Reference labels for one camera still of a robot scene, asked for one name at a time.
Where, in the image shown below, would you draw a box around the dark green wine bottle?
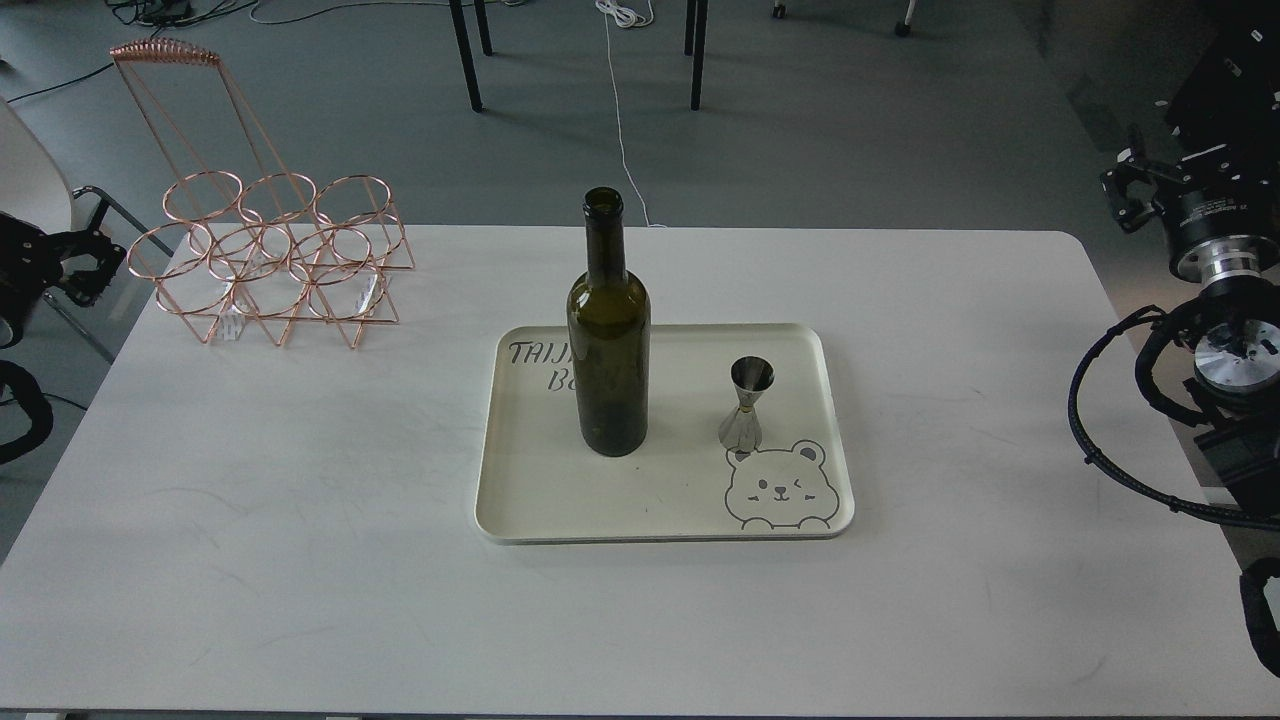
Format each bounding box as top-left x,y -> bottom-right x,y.
566,187 -> 652,457

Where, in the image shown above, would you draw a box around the steel double jigger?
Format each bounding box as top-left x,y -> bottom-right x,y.
718,356 -> 774,454

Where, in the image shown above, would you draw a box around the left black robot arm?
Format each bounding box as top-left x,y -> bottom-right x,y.
1,200 -> 125,464

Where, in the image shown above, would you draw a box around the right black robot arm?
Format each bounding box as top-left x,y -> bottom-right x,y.
1101,1 -> 1279,519

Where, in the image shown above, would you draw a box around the cream bear serving tray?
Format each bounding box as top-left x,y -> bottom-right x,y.
474,323 -> 856,544

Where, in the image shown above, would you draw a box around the black table legs right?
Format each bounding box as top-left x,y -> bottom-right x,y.
684,0 -> 710,111

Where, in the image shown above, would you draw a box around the black table legs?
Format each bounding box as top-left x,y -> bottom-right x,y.
684,0 -> 710,111
447,0 -> 494,113

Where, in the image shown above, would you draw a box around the black table legs left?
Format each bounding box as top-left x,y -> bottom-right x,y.
447,0 -> 494,113

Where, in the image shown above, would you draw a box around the white chair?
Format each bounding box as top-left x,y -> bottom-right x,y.
0,97 -> 173,364

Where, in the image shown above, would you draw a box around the white floor cable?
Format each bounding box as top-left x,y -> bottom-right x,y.
595,0 -> 668,229

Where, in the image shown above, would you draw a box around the copper wire bottle rack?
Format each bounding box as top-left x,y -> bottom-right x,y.
110,38 -> 416,348

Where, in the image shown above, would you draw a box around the black floor cables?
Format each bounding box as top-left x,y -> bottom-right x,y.
5,0 -> 451,104

